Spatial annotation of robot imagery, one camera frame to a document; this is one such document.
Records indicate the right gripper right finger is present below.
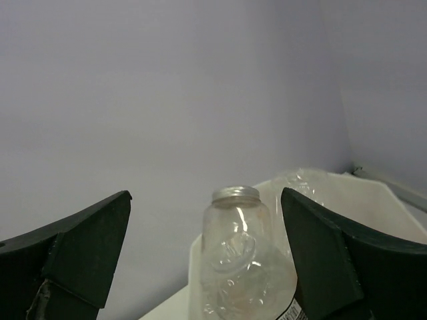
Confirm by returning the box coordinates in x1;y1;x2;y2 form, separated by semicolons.
281;187;426;319

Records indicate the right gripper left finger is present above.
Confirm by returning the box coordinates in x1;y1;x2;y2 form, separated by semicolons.
1;191;132;319

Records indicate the clear jar silver lid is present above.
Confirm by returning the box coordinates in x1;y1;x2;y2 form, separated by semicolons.
199;185;298;320

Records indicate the white octagonal plastic bin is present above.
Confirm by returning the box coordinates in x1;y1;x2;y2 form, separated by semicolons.
188;168;427;320

